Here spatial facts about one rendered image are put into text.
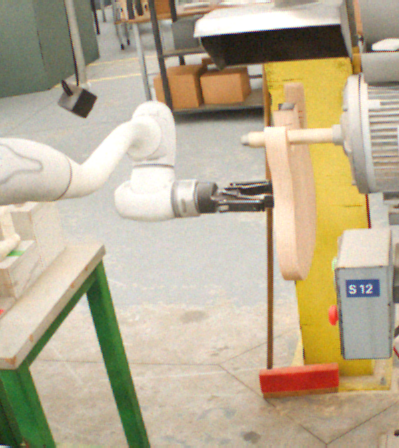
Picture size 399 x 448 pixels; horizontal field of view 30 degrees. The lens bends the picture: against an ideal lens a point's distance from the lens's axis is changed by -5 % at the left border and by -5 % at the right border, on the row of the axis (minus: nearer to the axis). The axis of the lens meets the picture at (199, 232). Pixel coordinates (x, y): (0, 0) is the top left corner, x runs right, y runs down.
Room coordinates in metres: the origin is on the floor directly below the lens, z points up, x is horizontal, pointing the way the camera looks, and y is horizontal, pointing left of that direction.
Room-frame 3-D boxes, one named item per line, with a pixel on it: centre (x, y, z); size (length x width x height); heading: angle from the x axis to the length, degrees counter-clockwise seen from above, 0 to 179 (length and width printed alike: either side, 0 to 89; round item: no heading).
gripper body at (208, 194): (1.74, -0.06, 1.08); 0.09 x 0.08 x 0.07; 71
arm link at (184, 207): (1.76, 0.01, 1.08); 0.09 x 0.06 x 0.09; 161
